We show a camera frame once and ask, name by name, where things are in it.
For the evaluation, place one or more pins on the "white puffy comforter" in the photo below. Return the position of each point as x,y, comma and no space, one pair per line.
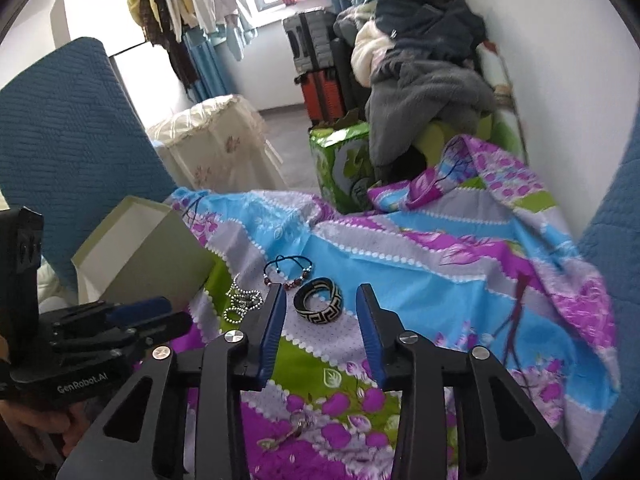
370,50

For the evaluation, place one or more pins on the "green printed carton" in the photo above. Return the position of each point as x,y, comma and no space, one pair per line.
335,170

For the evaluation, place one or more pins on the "grey hard suitcase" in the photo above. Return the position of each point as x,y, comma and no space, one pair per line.
310,40

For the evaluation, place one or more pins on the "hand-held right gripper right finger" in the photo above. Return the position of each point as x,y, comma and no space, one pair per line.
372,340

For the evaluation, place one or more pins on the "small key pendant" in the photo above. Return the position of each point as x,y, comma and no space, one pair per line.
299,422

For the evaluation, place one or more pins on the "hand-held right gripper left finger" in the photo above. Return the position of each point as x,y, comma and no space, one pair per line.
272,340

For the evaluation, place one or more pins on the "blue curtain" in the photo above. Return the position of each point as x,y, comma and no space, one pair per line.
210,70

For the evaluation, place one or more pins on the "row of hanging clothes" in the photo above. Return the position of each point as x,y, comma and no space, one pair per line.
170,5

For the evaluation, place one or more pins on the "green cushion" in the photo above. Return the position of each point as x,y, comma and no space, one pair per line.
440,135

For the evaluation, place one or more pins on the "pale green cardboard box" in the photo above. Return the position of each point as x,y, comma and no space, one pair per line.
160,260

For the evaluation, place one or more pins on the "dark jacket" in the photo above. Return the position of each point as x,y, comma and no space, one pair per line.
430,40

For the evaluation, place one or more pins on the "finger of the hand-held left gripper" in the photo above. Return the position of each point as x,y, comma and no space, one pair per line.
142,309
165,327

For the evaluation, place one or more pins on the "person's left hand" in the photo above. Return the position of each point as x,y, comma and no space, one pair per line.
45,425

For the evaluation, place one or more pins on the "grey fleece blanket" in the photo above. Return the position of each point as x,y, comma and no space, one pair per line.
410,110

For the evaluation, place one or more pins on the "blue knit-covered chair back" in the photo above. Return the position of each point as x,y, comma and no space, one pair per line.
65,135

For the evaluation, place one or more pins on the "floral striped blanket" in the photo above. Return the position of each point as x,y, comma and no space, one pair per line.
425,260

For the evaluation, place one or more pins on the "black patterned bangle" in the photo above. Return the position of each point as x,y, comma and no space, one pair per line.
325,316

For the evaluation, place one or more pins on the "black suitcase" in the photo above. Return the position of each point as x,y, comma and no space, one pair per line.
350,80

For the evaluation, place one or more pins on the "red hard suitcase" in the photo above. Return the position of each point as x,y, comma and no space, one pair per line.
322,95

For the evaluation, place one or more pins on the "blue checker-knit chair back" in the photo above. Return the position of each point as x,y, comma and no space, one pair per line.
612,260

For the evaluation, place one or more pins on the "white wardrobe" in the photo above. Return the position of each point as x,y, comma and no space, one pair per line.
95,15

